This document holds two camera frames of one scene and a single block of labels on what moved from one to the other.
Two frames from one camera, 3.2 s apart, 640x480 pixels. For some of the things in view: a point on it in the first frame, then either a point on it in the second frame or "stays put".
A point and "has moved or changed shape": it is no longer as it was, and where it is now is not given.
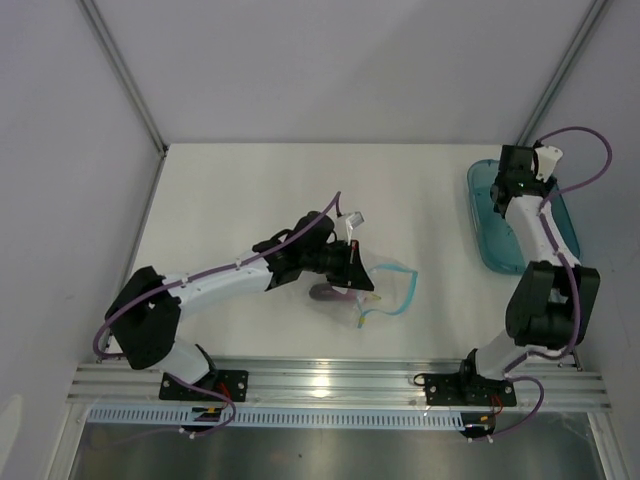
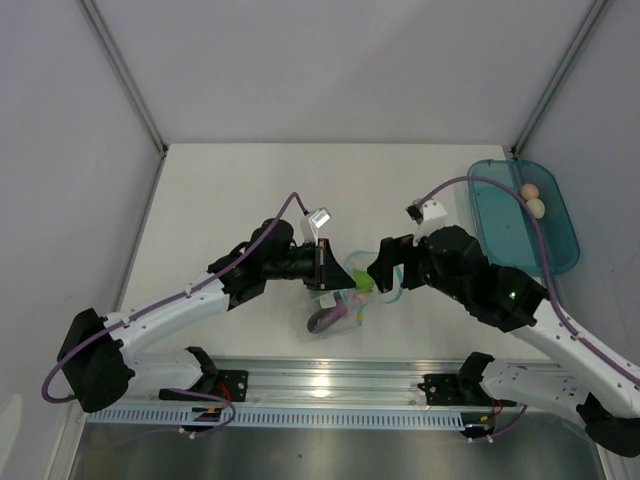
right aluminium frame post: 562,72 stays put
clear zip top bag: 394,288 has moved or changed shape
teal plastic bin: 499,242 stays put
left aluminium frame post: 130,81 stays put
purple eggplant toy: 324,291 → 324,317
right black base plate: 456,389 stays put
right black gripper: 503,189 → 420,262
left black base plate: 231,384 stays put
